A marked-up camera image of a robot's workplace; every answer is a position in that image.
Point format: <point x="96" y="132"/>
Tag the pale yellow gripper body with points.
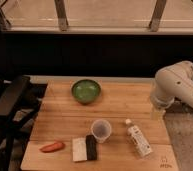
<point x="158" y="114"/>

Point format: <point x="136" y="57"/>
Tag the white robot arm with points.
<point x="171" y="82"/>

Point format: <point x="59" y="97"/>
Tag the green ceramic bowl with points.
<point x="85" y="91"/>

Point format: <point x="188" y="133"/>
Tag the white plastic bottle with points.
<point x="142" y="145"/>

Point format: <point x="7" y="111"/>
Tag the clear plastic cup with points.
<point x="101" y="129"/>

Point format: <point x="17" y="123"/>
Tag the black sponge block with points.
<point x="91" y="147"/>

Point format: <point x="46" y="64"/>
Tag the wooden cutting board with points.
<point x="115" y="133"/>

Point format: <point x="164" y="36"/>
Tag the white sponge block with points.
<point x="79" y="149"/>

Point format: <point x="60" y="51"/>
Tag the black chair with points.
<point x="19" y="103"/>

